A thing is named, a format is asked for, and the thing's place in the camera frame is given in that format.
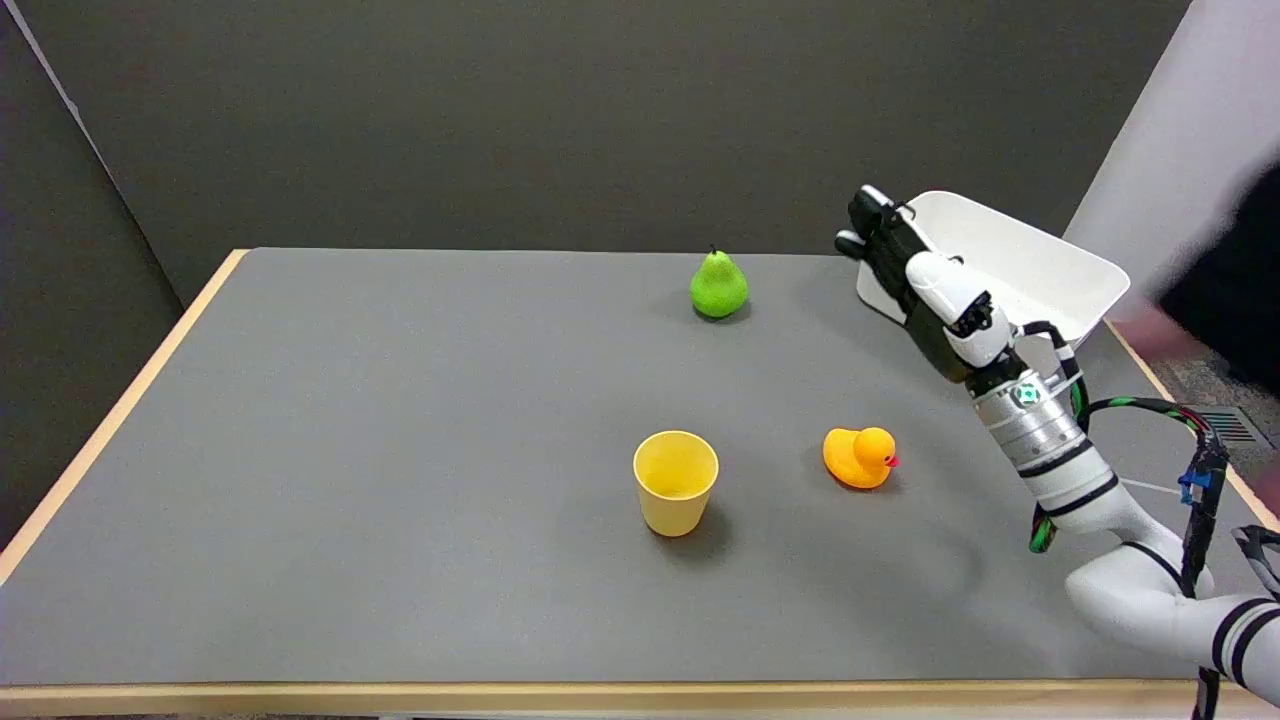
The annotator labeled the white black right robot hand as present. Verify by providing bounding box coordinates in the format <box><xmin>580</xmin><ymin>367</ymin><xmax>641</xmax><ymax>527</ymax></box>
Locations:
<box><xmin>835</xmin><ymin>185</ymin><xmax>1023</xmax><ymax>389</ymax></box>

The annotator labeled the yellow plastic cup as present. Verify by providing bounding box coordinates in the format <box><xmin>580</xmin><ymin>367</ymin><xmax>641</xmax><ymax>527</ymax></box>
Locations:
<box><xmin>633</xmin><ymin>430</ymin><xmax>720</xmax><ymax>538</ymax></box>

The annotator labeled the white plastic storage bin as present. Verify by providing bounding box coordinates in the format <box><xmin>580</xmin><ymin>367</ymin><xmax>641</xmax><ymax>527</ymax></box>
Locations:
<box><xmin>856</xmin><ymin>190</ymin><xmax>1132</xmax><ymax>376</ymax></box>

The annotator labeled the orange rubber duck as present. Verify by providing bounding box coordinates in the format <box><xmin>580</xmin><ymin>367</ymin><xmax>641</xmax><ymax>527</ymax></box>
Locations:
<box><xmin>822</xmin><ymin>426</ymin><xmax>899</xmax><ymax>491</ymax></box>

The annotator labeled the green toy pear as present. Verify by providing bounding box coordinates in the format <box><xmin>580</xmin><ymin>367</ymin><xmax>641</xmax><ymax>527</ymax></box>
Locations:
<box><xmin>689</xmin><ymin>246</ymin><xmax>750</xmax><ymax>320</ymax></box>

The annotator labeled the person in black clothes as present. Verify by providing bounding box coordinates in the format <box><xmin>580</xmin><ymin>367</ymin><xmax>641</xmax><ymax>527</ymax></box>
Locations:
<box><xmin>1108</xmin><ymin>155</ymin><xmax>1280</xmax><ymax>401</ymax></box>

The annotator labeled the metal floor vent grille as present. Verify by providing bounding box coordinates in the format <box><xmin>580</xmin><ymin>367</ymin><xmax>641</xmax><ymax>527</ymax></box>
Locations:
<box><xmin>1196</xmin><ymin>408</ymin><xmax>1271</xmax><ymax>448</ymax></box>

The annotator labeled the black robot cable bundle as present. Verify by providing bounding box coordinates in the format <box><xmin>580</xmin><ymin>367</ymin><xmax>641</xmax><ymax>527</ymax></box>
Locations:
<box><xmin>1018</xmin><ymin>321</ymin><xmax>1233</xmax><ymax>720</ymax></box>

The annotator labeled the black flat cable carrier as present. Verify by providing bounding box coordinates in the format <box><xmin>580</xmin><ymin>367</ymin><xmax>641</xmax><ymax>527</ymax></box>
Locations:
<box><xmin>1232</xmin><ymin>524</ymin><xmax>1280</xmax><ymax>603</ymax></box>

